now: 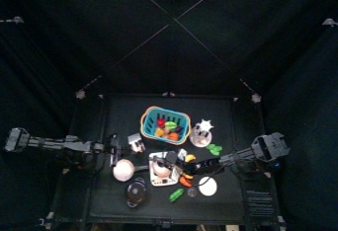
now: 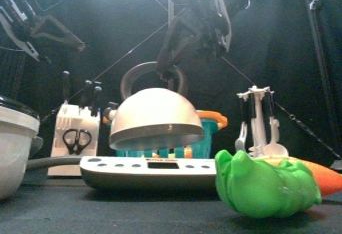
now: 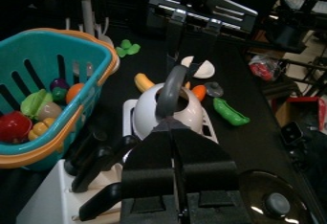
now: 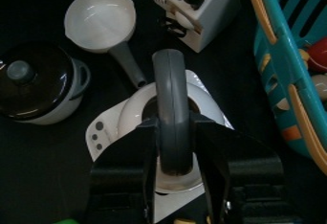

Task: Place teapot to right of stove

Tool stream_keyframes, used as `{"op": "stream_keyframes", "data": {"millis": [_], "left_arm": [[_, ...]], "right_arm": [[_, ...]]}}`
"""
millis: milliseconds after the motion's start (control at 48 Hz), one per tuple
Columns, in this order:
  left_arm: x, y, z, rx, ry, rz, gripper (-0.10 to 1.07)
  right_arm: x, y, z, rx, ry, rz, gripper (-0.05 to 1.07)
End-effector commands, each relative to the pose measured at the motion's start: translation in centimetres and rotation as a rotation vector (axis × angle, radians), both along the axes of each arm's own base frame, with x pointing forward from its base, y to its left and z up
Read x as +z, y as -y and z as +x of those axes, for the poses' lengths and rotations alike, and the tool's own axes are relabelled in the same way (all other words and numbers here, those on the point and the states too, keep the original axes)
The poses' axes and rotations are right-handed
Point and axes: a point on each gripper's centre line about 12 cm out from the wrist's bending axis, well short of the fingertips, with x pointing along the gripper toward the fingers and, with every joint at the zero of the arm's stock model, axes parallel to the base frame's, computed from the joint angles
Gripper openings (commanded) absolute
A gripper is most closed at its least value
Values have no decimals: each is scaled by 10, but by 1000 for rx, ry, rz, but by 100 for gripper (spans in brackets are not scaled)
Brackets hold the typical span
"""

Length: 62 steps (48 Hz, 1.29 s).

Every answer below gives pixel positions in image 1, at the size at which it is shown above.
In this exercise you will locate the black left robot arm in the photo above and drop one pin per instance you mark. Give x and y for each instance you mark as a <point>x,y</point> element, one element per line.
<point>48,142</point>

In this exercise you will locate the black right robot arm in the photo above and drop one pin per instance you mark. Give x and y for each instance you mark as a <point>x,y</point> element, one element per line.
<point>256,151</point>

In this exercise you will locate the grey and white toy appliance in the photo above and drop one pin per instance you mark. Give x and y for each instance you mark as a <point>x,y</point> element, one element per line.
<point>135,142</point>

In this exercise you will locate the orange toy carrot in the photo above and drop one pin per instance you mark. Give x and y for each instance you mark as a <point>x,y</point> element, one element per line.
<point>184,181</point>

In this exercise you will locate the yellow toy banana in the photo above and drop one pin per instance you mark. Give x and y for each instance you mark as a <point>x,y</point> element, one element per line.
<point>190,158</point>

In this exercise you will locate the pink toy frying pan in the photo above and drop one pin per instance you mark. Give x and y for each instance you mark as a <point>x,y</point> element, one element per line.
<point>123,170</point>

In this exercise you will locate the white round plate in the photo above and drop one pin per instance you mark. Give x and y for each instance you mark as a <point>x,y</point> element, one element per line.
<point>207,186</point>

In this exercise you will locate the round orange toy fruit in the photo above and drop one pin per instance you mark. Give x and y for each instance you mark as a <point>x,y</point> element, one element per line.
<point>172,136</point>

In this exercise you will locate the green toy leaf vegetable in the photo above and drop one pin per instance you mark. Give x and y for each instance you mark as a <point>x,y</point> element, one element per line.
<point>215,149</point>

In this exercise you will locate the green toy pepper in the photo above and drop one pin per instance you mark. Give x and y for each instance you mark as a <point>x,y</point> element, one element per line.
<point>175,194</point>

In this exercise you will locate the small grey round lid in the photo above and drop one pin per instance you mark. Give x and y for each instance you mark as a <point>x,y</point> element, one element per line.
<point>191,192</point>

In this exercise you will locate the teal basket with orange rim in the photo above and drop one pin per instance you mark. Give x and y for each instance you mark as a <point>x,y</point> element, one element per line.
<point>150,126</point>

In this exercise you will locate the small orange toy fruit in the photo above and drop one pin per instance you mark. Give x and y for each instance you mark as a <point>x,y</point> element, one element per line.
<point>159,132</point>

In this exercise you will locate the purple toy fruit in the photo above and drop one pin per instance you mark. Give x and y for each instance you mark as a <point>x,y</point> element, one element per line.
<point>179,129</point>

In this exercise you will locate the pink round utensil holder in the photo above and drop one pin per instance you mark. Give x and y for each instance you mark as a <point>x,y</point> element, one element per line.
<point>200,138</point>

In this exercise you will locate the green toy fruit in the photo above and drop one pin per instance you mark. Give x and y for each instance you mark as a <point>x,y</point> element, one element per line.
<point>170,125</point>

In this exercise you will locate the red toy fruit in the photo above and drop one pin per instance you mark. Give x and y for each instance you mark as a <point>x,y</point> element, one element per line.
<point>162,122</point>

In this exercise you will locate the dark toy cooking pot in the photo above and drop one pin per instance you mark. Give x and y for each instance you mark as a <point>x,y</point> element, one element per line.
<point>135,192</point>

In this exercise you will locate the white star-shaped toy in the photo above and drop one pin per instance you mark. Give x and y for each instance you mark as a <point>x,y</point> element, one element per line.
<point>204,124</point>

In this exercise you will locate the grey frame corner bracket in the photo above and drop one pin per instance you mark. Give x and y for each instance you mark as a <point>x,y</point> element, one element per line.
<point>16,20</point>
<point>255,97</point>
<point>80,93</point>
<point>329,21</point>

